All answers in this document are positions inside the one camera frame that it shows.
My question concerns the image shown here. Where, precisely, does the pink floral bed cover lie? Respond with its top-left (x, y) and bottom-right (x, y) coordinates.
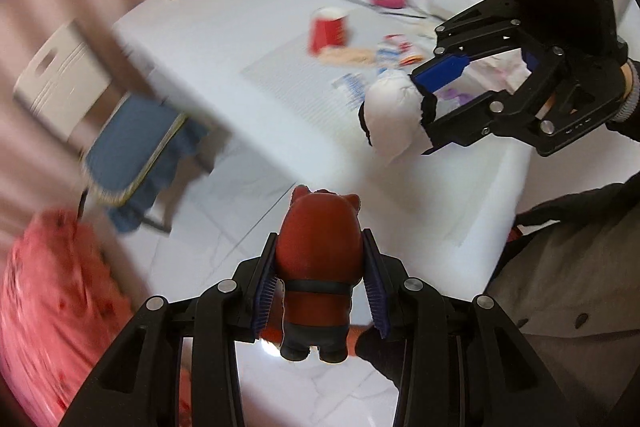
top-left (0, 206), bottom-right (194, 427)

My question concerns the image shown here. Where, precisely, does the small blue white carton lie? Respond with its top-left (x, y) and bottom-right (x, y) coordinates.
top-left (375, 46), bottom-right (400, 75)

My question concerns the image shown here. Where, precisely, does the red paper cup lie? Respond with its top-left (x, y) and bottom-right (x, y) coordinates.
top-left (308, 6), bottom-right (348, 55)

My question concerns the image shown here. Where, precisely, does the blue white medicine box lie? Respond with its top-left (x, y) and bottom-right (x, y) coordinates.
top-left (331, 72), bottom-right (369, 106)

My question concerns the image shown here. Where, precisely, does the person's right hand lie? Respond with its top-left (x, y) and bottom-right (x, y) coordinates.
top-left (544, 56), bottom-right (640, 128)

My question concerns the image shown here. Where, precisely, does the white chair with blue cushion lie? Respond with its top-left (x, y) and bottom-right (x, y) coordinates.
top-left (13, 22), bottom-right (209, 234)

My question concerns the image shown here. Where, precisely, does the red bear figurine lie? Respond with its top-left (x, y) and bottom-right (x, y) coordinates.
top-left (262, 184), bottom-right (363, 363)

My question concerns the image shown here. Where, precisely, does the white stuffed doll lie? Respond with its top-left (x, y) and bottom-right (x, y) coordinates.
top-left (358, 69), bottom-right (437, 164)

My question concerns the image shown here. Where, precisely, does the person's dark clothing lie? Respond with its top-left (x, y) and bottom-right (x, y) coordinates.
top-left (349, 179), bottom-right (639, 426)

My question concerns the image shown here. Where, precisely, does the white woven table mat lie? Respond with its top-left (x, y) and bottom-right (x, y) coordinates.
top-left (241, 37), bottom-right (477, 245)

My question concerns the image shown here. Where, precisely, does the purple ribbed cup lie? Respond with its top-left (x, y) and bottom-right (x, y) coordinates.
top-left (439, 88), bottom-right (474, 105)

